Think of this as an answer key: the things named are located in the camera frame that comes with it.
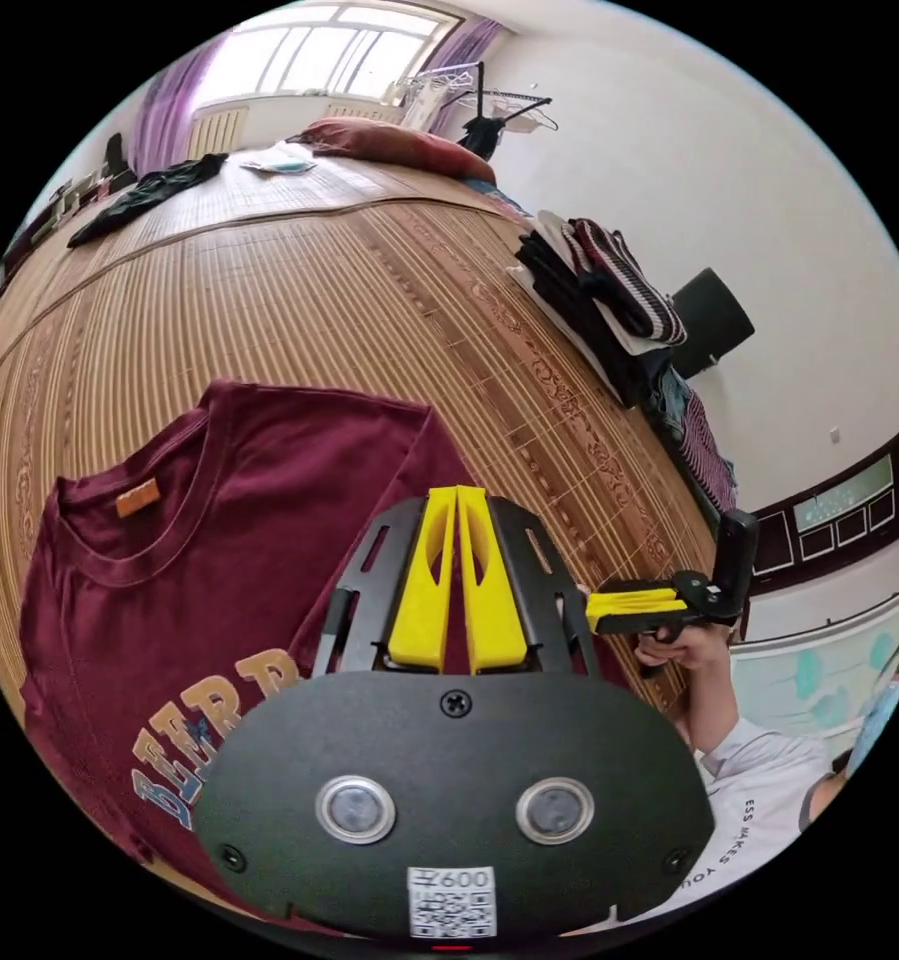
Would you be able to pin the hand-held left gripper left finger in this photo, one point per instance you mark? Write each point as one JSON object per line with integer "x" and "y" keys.
{"x": 419, "y": 600}

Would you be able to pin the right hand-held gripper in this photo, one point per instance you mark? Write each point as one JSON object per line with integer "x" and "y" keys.
{"x": 700, "y": 596}

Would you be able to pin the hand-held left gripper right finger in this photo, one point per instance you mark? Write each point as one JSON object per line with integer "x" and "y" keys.
{"x": 494, "y": 607}

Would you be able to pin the maroon short sleeve shirt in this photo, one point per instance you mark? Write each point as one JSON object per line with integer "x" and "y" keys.
{"x": 231, "y": 540}

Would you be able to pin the person's right forearm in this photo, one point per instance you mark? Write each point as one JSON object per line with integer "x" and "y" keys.
{"x": 708, "y": 705}

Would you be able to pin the person's right hand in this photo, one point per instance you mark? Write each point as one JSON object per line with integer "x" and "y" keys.
{"x": 700, "y": 649}

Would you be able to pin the dark framed cupboard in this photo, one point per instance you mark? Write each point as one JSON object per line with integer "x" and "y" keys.
{"x": 839, "y": 510}

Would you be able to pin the person's body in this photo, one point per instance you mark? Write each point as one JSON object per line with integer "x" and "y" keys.
{"x": 779, "y": 795}

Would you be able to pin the black stool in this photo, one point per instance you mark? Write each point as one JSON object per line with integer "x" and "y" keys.
{"x": 711, "y": 322}

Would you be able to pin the pile of clothes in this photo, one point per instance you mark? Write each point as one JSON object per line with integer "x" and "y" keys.
{"x": 614, "y": 300}

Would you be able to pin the bed with woven mat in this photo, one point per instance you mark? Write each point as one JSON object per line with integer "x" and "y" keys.
{"x": 306, "y": 300}

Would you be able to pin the dark red pillow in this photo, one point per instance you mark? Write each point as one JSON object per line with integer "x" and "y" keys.
{"x": 404, "y": 146}

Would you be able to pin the light blue cloth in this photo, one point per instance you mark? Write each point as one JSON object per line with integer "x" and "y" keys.
{"x": 278, "y": 165}

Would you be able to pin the black garment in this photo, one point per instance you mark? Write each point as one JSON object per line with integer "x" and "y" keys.
{"x": 149, "y": 191}

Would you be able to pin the black clothes rack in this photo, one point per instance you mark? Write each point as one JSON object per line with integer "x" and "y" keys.
{"x": 486, "y": 105}

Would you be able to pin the white radiator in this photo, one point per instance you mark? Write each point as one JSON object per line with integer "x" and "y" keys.
{"x": 216, "y": 133}

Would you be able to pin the purple curtain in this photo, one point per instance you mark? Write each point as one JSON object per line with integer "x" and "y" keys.
{"x": 168, "y": 105}
{"x": 460, "y": 71}

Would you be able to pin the window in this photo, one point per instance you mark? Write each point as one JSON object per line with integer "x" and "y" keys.
{"x": 329, "y": 52}

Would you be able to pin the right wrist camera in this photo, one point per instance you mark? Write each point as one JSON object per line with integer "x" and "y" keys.
{"x": 739, "y": 562}

